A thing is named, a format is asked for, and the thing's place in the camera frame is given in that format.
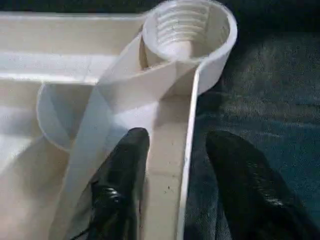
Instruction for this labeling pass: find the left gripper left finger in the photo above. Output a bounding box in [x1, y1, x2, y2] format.
[74, 127, 151, 240]

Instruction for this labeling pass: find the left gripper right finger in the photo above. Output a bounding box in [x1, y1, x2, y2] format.
[204, 129, 320, 240]

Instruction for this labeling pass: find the white plastic table top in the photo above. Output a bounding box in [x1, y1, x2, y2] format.
[0, 0, 239, 240]

